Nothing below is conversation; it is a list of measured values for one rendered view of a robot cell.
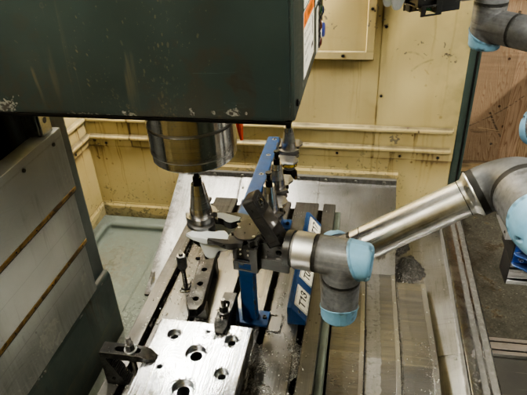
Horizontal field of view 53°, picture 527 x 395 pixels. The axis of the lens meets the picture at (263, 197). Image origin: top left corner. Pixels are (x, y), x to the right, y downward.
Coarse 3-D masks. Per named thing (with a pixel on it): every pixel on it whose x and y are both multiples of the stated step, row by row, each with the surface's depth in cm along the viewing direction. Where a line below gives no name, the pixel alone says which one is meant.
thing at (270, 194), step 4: (264, 184) 126; (264, 188) 125; (268, 188) 125; (272, 188) 125; (264, 192) 126; (268, 192) 125; (272, 192) 126; (264, 196) 126; (268, 196) 126; (272, 196) 126; (276, 196) 127; (268, 200) 126; (272, 200) 126; (276, 200) 127; (268, 204) 127; (272, 204) 127; (276, 204) 127; (272, 208) 127; (276, 208) 128
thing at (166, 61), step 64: (0, 0) 76; (64, 0) 74; (128, 0) 73; (192, 0) 71; (256, 0) 70; (0, 64) 82; (64, 64) 80; (128, 64) 78; (192, 64) 76; (256, 64) 74
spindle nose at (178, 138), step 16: (160, 128) 88; (176, 128) 87; (192, 128) 87; (208, 128) 88; (224, 128) 91; (160, 144) 90; (176, 144) 89; (192, 144) 89; (208, 144) 90; (224, 144) 92; (160, 160) 93; (176, 160) 91; (192, 160) 90; (208, 160) 91; (224, 160) 94
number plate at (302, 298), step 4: (296, 288) 144; (300, 288) 145; (296, 292) 143; (300, 292) 144; (304, 292) 146; (296, 296) 142; (300, 296) 143; (304, 296) 145; (308, 296) 146; (296, 300) 141; (300, 300) 142; (304, 300) 144; (308, 300) 145; (296, 304) 140; (300, 304) 141; (304, 304) 143; (308, 304) 144; (300, 308) 140; (304, 308) 142; (304, 312) 141
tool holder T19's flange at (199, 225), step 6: (216, 210) 106; (186, 216) 105; (210, 216) 104; (216, 216) 107; (192, 222) 104; (198, 222) 103; (204, 222) 103; (210, 222) 104; (216, 222) 107; (192, 228) 104; (198, 228) 104; (204, 228) 104; (210, 228) 105
